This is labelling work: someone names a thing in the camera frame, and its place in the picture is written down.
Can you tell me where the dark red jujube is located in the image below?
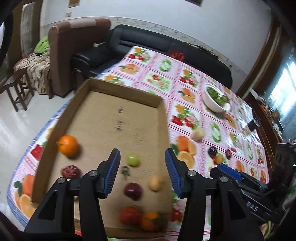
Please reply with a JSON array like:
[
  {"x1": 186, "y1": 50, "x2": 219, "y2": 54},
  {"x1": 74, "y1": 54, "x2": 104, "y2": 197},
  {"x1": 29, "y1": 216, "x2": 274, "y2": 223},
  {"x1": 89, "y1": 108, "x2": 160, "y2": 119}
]
[{"x1": 225, "y1": 149, "x2": 232, "y2": 160}]

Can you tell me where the brown kiwi fruit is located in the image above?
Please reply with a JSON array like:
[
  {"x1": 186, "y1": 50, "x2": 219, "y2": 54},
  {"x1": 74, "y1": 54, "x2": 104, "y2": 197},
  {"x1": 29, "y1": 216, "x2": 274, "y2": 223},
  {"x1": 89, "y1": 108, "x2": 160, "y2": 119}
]
[{"x1": 215, "y1": 154, "x2": 224, "y2": 165}]

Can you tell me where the dark purple plum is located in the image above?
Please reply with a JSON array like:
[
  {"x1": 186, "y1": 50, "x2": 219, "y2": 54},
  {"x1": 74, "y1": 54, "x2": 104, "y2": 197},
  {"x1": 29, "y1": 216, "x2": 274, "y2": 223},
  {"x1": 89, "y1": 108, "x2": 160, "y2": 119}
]
[{"x1": 208, "y1": 146, "x2": 217, "y2": 159}]

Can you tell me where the orange fruit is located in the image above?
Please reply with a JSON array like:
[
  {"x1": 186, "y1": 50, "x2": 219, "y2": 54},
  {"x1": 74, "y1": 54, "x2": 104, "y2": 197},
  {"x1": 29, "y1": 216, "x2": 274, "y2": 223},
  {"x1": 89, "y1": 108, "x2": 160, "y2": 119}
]
[
  {"x1": 56, "y1": 135, "x2": 79, "y2": 157},
  {"x1": 140, "y1": 212, "x2": 163, "y2": 232}
]

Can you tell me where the red tomato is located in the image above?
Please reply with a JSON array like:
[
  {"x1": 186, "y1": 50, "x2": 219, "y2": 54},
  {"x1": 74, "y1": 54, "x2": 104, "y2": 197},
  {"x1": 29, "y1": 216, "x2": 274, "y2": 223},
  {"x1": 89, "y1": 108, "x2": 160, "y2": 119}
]
[{"x1": 118, "y1": 206, "x2": 142, "y2": 225}]

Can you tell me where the yellow brown small fruit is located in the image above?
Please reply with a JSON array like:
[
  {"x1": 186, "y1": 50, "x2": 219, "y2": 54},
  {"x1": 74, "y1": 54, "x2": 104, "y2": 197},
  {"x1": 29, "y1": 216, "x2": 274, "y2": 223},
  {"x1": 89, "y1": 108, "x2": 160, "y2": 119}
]
[{"x1": 148, "y1": 175, "x2": 163, "y2": 192}]

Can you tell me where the green grape fruit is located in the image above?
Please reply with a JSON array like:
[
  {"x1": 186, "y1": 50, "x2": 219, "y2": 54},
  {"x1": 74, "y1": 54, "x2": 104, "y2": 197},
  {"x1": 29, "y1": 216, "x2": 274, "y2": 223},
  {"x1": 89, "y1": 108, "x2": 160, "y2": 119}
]
[{"x1": 126, "y1": 154, "x2": 140, "y2": 167}]

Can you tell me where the black cup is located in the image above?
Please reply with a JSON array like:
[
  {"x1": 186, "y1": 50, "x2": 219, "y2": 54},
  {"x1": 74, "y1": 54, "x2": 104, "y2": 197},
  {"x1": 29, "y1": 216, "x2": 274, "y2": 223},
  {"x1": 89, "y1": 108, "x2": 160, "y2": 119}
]
[{"x1": 247, "y1": 118, "x2": 260, "y2": 132}]

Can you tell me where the wooden sideboard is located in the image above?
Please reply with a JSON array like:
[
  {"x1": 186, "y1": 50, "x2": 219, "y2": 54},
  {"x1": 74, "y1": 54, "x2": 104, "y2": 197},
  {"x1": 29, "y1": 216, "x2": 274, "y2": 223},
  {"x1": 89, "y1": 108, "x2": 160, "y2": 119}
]
[{"x1": 240, "y1": 87, "x2": 292, "y2": 158}]

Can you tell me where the pale netted pear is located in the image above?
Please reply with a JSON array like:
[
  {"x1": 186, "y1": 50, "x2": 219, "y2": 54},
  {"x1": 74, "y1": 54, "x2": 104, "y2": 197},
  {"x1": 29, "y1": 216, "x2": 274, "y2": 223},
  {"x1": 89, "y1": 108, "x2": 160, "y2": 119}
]
[{"x1": 191, "y1": 127, "x2": 205, "y2": 142}]

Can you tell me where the fruit print pink tablecloth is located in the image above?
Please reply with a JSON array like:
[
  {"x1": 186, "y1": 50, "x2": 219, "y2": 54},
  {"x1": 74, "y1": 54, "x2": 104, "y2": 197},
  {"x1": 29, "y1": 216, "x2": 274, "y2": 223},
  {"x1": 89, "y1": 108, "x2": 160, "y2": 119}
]
[{"x1": 6, "y1": 45, "x2": 273, "y2": 241}]

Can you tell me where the white bowl of greens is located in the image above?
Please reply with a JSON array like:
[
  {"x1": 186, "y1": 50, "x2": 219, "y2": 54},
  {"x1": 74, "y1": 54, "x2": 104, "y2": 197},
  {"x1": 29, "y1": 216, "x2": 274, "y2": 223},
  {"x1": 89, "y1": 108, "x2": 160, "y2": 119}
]
[{"x1": 202, "y1": 83, "x2": 231, "y2": 113}]

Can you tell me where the shallow cardboard box tray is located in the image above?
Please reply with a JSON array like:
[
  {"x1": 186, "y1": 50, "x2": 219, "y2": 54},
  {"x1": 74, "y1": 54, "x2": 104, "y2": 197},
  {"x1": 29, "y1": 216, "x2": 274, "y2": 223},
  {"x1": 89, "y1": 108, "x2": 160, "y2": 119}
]
[{"x1": 32, "y1": 79, "x2": 171, "y2": 238}]

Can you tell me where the wooden stool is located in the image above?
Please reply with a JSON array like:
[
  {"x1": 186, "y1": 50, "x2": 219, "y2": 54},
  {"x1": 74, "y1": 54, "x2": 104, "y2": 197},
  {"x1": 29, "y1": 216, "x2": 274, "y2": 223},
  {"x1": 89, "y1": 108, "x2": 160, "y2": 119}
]
[{"x1": 1, "y1": 68, "x2": 34, "y2": 112}]

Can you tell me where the patterned seat cover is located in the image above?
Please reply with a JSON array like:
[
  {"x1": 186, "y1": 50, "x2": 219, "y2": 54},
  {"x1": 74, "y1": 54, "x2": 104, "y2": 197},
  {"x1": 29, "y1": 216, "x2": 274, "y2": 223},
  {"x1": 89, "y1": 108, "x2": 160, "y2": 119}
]
[{"x1": 14, "y1": 53, "x2": 51, "y2": 95}]

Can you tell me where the black leather sofa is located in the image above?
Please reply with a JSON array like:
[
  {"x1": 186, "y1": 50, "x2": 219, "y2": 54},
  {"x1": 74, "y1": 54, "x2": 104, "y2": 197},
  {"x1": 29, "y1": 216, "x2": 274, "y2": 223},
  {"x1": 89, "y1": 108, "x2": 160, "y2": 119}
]
[{"x1": 70, "y1": 25, "x2": 233, "y2": 88}]

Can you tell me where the green cushion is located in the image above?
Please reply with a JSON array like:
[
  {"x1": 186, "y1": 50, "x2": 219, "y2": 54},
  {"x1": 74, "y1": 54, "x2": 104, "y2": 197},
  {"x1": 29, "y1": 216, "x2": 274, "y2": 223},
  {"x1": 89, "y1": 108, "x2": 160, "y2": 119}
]
[{"x1": 34, "y1": 35, "x2": 50, "y2": 54}]

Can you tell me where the brown armchair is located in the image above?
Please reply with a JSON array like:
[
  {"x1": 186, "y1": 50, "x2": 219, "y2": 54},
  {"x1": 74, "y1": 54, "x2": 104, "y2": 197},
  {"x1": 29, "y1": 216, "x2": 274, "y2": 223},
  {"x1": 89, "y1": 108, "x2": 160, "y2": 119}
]
[{"x1": 48, "y1": 18, "x2": 111, "y2": 98}]

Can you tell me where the wooden glass door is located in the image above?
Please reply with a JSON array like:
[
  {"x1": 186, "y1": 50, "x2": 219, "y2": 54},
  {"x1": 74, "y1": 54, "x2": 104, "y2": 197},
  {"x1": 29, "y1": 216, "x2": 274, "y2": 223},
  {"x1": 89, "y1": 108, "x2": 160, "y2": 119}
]
[{"x1": 1, "y1": 0, "x2": 43, "y2": 79}]

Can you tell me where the wall plaque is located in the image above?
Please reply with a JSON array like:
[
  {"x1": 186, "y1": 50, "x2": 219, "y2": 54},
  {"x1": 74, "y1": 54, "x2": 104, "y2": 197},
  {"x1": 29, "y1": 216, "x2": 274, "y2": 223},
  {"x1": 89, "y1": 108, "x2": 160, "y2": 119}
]
[{"x1": 68, "y1": 0, "x2": 80, "y2": 8}]

